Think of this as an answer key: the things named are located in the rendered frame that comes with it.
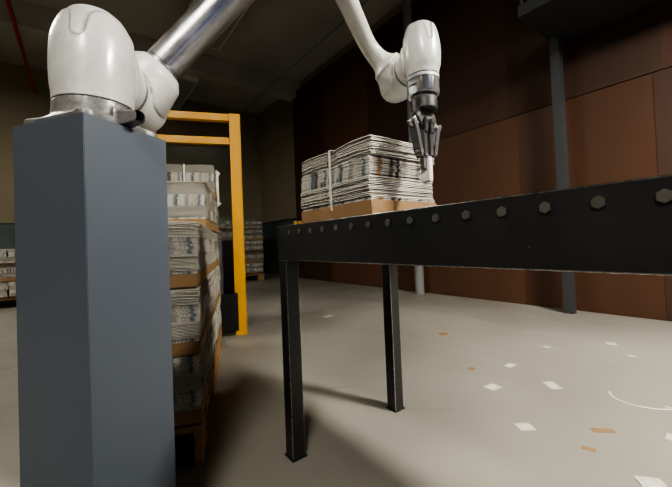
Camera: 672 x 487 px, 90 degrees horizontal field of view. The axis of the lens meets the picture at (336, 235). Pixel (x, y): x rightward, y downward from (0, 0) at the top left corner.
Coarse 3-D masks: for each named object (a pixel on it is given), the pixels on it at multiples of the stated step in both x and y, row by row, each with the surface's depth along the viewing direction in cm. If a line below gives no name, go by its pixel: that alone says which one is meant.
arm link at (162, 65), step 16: (208, 0) 96; (224, 0) 97; (240, 0) 100; (192, 16) 95; (208, 16) 96; (224, 16) 99; (176, 32) 94; (192, 32) 95; (208, 32) 97; (160, 48) 93; (176, 48) 94; (192, 48) 96; (144, 64) 90; (160, 64) 92; (176, 64) 95; (192, 64) 100; (160, 80) 92; (176, 80) 97; (160, 96) 93; (176, 96) 99; (144, 112) 90; (160, 112) 97; (144, 128) 96
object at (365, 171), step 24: (360, 144) 98; (384, 144) 97; (408, 144) 103; (360, 168) 97; (384, 168) 98; (408, 168) 104; (360, 192) 97; (384, 192) 97; (408, 192) 104; (432, 192) 111
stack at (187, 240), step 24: (192, 240) 115; (192, 264) 115; (192, 288) 116; (216, 288) 209; (192, 312) 114; (216, 312) 204; (192, 336) 114; (216, 336) 200; (192, 360) 114; (216, 360) 188; (192, 384) 114; (192, 408) 114; (192, 432) 113
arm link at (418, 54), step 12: (420, 24) 92; (432, 24) 93; (408, 36) 93; (420, 36) 91; (432, 36) 92; (408, 48) 93; (420, 48) 91; (432, 48) 91; (408, 60) 93; (420, 60) 91; (432, 60) 91; (396, 72) 102; (408, 72) 94
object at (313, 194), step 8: (312, 160) 118; (320, 160) 114; (304, 168) 122; (312, 168) 118; (320, 168) 114; (304, 176) 123; (312, 176) 118; (320, 176) 114; (304, 184) 122; (312, 184) 118; (320, 184) 113; (304, 192) 122; (312, 192) 117; (320, 192) 113; (304, 200) 121; (312, 200) 117; (320, 200) 113; (304, 208) 122; (312, 208) 118
